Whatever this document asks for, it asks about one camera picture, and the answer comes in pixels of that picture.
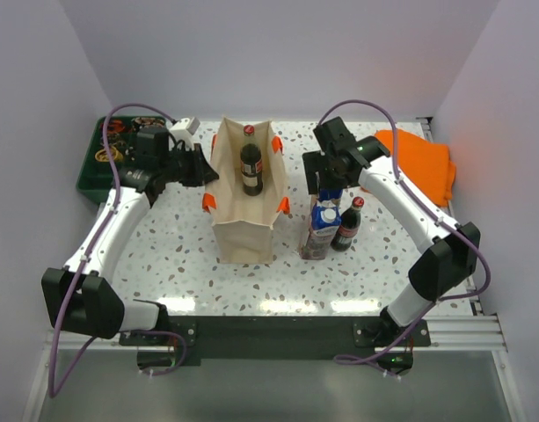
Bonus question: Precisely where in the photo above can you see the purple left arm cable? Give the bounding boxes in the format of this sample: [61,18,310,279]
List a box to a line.
[47,103,186,399]

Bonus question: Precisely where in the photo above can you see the purple milk carton white cap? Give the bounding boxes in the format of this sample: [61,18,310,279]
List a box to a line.
[299,200,341,260]

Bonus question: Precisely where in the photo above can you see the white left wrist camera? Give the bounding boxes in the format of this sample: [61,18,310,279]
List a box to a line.
[166,117,200,149]

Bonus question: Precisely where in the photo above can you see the cola bottle on table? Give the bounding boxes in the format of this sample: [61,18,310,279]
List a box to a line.
[331,197,365,251]

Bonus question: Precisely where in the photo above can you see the aluminium front rail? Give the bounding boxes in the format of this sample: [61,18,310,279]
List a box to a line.
[59,308,506,360]

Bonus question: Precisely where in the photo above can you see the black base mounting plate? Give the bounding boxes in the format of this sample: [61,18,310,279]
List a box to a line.
[120,316,431,370]

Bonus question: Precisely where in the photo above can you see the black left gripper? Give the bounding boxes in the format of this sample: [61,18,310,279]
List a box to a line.
[159,142,219,187]

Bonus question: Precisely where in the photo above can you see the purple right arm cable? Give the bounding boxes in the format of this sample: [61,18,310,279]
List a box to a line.
[317,98,492,367]

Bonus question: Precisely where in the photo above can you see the beige canvas bag orange handles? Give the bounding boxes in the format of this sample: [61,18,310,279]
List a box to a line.
[202,118,290,265]

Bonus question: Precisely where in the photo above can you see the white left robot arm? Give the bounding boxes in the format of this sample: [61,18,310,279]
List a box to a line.
[41,119,219,345]

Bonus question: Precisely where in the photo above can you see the orange folded cloth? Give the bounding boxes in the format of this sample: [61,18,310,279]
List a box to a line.
[397,129,456,207]

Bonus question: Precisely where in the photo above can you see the blue orange juice carton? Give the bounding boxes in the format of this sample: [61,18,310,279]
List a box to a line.
[317,189,343,207]

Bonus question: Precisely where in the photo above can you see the cola bottle red cap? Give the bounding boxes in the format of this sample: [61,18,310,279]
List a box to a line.
[240,125,263,196]

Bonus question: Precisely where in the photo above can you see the green compartment tray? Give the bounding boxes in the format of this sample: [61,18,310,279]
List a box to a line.
[76,115,166,205]

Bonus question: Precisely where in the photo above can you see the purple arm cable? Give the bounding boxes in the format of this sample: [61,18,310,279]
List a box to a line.
[47,103,186,399]
[317,98,492,367]

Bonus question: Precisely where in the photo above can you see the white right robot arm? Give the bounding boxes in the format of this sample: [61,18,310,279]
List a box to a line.
[302,117,480,346]

